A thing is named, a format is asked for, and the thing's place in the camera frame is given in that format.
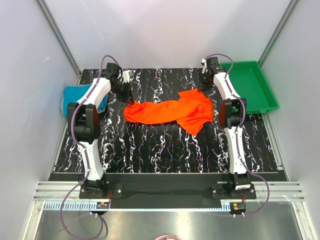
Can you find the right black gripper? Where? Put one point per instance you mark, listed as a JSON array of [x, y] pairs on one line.
[[203, 87]]

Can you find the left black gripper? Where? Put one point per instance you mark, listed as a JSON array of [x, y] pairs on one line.
[[125, 97]]

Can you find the orange t shirt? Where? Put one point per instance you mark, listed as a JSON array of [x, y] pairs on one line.
[[191, 111]]

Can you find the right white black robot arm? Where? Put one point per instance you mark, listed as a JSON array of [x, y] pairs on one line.
[[232, 115]]

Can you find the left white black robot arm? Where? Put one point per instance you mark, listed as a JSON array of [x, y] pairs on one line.
[[85, 128]]

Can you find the green plastic tray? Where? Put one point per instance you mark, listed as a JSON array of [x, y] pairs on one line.
[[250, 82]]

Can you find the black marbled table mat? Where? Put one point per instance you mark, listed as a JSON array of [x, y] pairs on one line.
[[126, 147]]

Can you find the folded teal t shirt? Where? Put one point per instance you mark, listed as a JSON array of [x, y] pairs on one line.
[[72, 94]]

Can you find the left orange black connector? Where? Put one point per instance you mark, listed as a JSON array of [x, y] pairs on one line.
[[103, 205]]

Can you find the orange black connector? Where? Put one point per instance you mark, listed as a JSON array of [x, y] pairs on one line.
[[238, 206], [103, 205]]

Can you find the right orange black connector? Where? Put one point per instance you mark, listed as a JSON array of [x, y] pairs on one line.
[[238, 206]]

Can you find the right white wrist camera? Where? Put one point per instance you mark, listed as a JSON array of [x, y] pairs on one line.
[[204, 64]]

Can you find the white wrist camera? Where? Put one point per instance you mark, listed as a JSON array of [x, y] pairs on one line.
[[204, 64], [126, 76]]

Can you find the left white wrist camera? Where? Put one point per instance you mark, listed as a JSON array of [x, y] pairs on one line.
[[126, 76]]

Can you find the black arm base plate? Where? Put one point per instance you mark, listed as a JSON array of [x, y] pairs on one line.
[[215, 185]]

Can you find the aluminium frame rail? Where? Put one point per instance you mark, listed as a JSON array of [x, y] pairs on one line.
[[279, 191]]

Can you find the white slotted cable duct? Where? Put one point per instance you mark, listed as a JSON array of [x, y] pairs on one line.
[[92, 206]]

